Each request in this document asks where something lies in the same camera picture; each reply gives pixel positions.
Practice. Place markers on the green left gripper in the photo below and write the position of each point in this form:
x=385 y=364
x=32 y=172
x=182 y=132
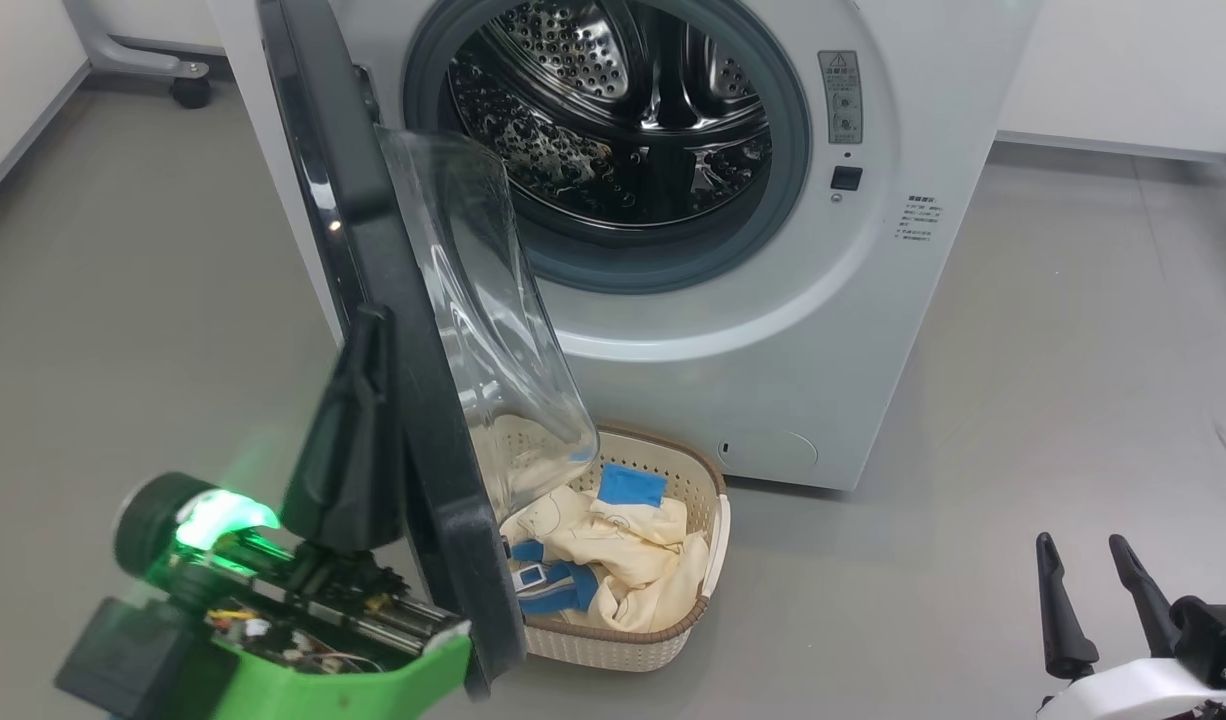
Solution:
x=343 y=680

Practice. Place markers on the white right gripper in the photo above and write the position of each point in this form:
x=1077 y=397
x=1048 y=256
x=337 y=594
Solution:
x=1143 y=695

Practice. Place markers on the black round glass washer door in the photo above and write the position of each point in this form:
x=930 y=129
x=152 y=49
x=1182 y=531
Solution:
x=373 y=250

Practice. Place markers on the cream garment with blue patch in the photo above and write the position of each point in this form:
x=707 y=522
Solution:
x=633 y=485

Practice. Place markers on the silver metal door hinge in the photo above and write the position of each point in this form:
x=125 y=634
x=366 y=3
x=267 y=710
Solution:
x=365 y=95

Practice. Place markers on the white front-load washing machine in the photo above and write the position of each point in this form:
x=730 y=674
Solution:
x=823 y=350

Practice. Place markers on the perforated steel washer drum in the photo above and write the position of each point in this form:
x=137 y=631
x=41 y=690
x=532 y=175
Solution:
x=573 y=60

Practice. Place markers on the cream perforated basket brown rim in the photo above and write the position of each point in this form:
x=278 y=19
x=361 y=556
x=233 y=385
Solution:
x=623 y=650

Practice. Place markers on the round white filter cover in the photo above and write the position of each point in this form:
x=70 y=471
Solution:
x=773 y=452

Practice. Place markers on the printed instruction text label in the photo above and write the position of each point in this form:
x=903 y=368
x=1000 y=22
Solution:
x=918 y=220

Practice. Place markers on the grey metal leg with caster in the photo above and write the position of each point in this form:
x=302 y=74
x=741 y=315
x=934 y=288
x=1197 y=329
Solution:
x=133 y=55

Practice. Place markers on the white partition panel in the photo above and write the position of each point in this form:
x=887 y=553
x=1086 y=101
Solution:
x=1123 y=70
x=173 y=20

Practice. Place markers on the grey warning sticker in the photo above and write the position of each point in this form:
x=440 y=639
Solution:
x=840 y=95

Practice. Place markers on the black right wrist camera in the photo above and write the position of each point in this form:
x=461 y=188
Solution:
x=1208 y=635

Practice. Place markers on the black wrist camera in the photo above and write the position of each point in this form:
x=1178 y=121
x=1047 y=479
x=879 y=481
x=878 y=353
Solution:
x=1208 y=635
x=133 y=655

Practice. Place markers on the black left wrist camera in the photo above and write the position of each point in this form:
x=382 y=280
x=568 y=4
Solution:
x=133 y=655

